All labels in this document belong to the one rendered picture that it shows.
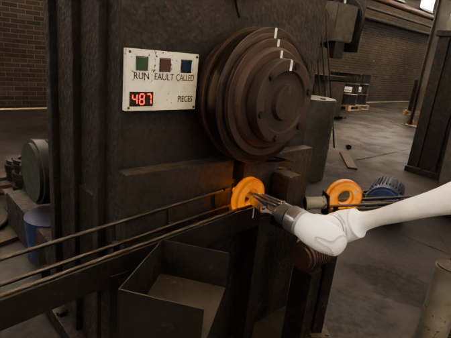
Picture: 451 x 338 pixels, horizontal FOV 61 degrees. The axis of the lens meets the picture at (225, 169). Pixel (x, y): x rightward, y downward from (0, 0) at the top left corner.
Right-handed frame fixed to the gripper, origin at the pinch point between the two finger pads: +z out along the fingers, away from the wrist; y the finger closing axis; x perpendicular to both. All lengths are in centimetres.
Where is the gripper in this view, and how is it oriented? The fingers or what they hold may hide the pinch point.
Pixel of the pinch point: (248, 193)
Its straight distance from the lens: 147.4
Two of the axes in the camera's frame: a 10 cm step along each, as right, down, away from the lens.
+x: 1.5, -9.3, -3.5
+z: -6.5, -3.6, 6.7
